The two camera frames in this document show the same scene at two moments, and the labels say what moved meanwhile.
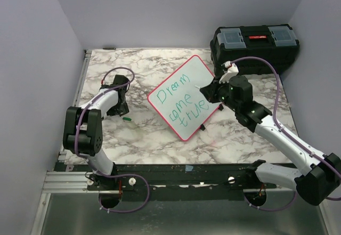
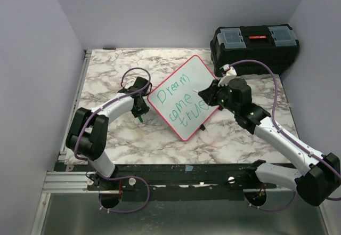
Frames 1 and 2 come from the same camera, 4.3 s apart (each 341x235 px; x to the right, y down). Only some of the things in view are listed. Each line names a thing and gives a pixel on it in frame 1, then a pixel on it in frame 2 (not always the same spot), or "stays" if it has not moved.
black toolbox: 276,43 stays
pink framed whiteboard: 177,100 stays
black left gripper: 122,110 -> 143,110
